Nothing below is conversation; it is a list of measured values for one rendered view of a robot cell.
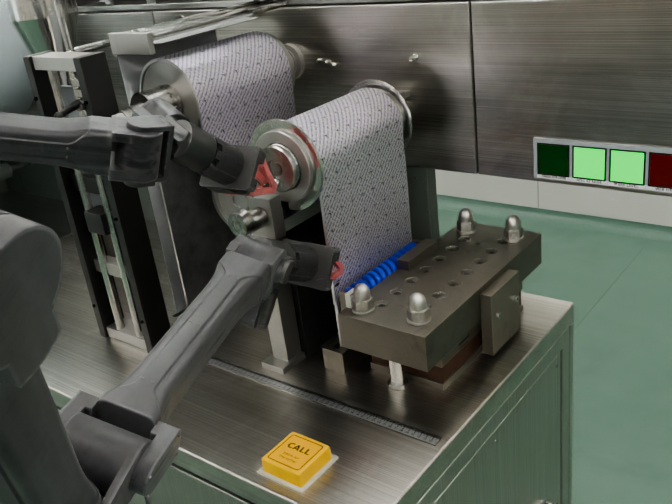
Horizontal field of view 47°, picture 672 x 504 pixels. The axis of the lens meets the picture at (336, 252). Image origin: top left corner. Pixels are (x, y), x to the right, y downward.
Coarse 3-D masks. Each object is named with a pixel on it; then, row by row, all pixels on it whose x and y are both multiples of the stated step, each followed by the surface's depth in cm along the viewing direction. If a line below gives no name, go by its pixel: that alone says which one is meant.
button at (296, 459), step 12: (288, 444) 109; (300, 444) 109; (312, 444) 108; (324, 444) 108; (264, 456) 107; (276, 456) 107; (288, 456) 107; (300, 456) 106; (312, 456) 106; (324, 456) 107; (264, 468) 107; (276, 468) 105; (288, 468) 104; (300, 468) 104; (312, 468) 105; (288, 480) 105; (300, 480) 103
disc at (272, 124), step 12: (276, 120) 117; (264, 132) 119; (288, 132) 116; (300, 132) 115; (252, 144) 122; (312, 144) 114; (312, 156) 115; (312, 192) 118; (288, 204) 123; (300, 204) 121
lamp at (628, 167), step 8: (616, 152) 120; (624, 152) 119; (632, 152) 118; (616, 160) 120; (624, 160) 119; (632, 160) 119; (640, 160) 118; (616, 168) 121; (624, 168) 120; (632, 168) 119; (640, 168) 118; (616, 176) 121; (624, 176) 120; (632, 176) 120; (640, 176) 119
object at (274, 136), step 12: (276, 132) 117; (264, 144) 119; (288, 144) 116; (300, 144) 115; (300, 156) 116; (300, 168) 117; (312, 168) 116; (300, 180) 118; (312, 180) 117; (276, 192) 122; (288, 192) 120; (300, 192) 119
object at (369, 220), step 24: (384, 168) 130; (336, 192) 121; (360, 192) 126; (384, 192) 132; (336, 216) 122; (360, 216) 127; (384, 216) 133; (408, 216) 139; (336, 240) 123; (360, 240) 128; (384, 240) 134; (408, 240) 140; (360, 264) 129; (336, 288) 125
